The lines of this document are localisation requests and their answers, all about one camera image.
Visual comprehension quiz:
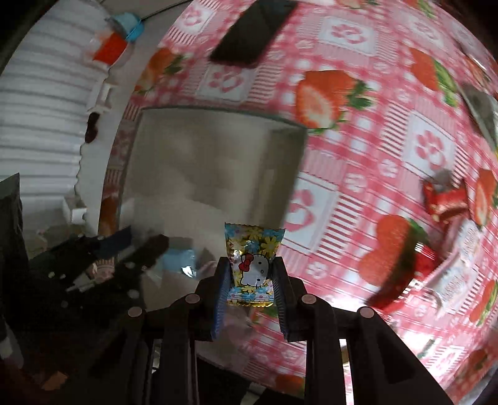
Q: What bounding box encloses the red and blue plastic container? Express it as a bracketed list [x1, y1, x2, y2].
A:
[83, 12, 145, 70]

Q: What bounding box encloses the light blue snack packet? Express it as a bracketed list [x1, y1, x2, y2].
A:
[161, 248, 205, 278]

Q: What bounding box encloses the small black object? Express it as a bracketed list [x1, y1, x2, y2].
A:
[84, 112, 100, 144]

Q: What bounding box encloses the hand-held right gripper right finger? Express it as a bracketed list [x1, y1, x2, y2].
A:
[272, 257, 454, 405]

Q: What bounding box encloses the white cardboard box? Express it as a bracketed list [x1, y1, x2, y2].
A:
[117, 105, 310, 312]

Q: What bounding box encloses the grey snack packet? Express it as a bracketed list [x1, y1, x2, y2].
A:
[458, 83, 498, 153]

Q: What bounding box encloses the white plastic bracket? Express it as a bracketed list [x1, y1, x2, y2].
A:
[87, 83, 114, 112]

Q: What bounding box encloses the cartoon cat flower snack packet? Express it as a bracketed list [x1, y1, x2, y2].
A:
[224, 222, 286, 308]

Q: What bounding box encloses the small white box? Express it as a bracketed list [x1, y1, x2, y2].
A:
[63, 197, 88, 226]

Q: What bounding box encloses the white ribbed panel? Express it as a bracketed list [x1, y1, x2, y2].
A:
[0, 8, 131, 205]

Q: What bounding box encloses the strawberry print pink tablecloth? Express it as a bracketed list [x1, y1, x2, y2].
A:
[99, 0, 498, 394]

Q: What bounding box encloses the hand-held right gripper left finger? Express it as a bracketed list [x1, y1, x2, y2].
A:
[124, 255, 234, 405]

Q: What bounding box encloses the red white print snack packet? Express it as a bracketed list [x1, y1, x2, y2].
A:
[422, 177, 470, 225]

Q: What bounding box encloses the long red silver snack packet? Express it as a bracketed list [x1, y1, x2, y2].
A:
[365, 241, 443, 313]

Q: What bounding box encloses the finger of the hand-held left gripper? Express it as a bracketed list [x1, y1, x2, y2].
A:
[124, 234, 170, 274]
[91, 228, 134, 261]

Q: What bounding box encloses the white pink cookie packet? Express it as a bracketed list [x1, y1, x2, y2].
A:
[431, 221, 486, 314]

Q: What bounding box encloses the black smartphone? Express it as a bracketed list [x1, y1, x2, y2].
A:
[209, 0, 298, 68]

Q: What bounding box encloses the thin black cable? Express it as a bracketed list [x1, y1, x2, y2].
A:
[140, 0, 192, 22]

